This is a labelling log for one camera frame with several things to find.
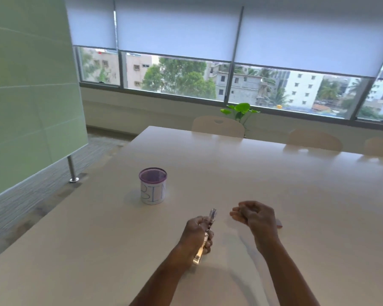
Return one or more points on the white roller blind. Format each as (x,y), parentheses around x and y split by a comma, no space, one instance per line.
(309,38)
(177,27)
(90,22)

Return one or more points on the beige chair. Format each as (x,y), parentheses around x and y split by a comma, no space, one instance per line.
(380,147)
(217,125)
(314,139)

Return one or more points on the person's left forearm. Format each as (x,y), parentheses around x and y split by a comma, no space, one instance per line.
(159,278)

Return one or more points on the clear pen with gold cap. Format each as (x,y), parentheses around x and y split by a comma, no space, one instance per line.
(206,234)

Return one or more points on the green leafy plant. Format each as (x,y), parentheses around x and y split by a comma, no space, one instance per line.
(241,111)

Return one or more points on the person's left fingers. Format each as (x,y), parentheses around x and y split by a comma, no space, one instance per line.
(206,235)

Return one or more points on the small white paper piece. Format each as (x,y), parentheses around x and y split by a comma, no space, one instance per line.
(278,223)

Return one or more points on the person's right fingers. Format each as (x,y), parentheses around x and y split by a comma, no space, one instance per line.
(241,211)

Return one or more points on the purple mesh cup with white label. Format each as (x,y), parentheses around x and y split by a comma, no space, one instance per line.
(153,186)

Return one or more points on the person's right hand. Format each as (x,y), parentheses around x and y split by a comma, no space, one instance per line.
(258,218)

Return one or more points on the person's right forearm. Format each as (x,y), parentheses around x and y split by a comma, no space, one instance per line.
(284,274)

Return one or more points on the metal partition post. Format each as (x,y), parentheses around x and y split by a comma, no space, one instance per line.
(72,169)

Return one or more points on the person's left hand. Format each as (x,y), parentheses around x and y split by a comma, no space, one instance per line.
(194,231)

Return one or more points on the dark window frame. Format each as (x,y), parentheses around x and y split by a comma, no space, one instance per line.
(229,101)

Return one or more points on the green glass partition panel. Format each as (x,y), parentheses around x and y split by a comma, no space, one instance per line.
(28,92)

